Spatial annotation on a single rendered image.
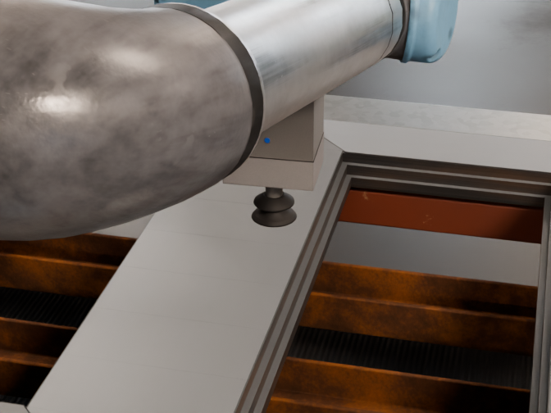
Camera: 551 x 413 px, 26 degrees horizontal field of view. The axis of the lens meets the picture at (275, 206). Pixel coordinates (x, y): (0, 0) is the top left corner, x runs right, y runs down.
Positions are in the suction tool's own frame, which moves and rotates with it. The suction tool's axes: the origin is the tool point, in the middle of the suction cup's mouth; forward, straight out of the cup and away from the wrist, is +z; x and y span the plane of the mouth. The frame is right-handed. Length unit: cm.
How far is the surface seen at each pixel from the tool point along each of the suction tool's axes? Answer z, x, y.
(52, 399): 10.1, 18.3, 16.5
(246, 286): 10.3, -3.0, 3.5
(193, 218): 10.4, -15.7, 12.3
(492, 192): 13.3, -33.5, -20.7
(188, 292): 10.3, -0.9, 9.0
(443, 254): 97, -156, -13
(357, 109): 21, -72, 0
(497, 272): 97, -150, -26
